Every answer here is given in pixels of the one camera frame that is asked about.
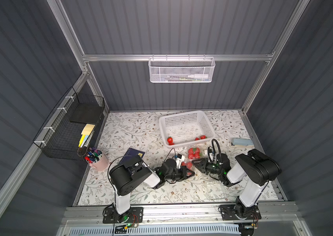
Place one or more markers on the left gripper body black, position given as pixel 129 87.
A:
pixel 180 173

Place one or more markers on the white plastic perforated basket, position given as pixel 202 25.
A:
pixel 185 127

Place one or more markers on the light blue sponge block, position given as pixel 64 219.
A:
pixel 241 142

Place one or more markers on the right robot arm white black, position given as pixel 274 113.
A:
pixel 258 167

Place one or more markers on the black wire wall basket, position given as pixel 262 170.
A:
pixel 58 137

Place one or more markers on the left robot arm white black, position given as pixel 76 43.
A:
pixel 128 175

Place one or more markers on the white wire mesh wall basket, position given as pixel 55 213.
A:
pixel 176 69

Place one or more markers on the pink cup with markers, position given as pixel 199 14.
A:
pixel 96 159

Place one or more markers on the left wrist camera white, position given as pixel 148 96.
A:
pixel 180 159

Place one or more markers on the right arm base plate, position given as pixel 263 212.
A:
pixel 239 212

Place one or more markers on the yellow sticky notes pad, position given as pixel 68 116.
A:
pixel 88 129

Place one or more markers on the white marker in basket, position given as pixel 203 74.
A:
pixel 200 77

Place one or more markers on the black notebook in basket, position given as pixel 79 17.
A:
pixel 86 114

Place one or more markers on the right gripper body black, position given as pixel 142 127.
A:
pixel 203 165

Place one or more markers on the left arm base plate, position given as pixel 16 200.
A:
pixel 133 215

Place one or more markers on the dark blue booklet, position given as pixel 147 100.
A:
pixel 130 153

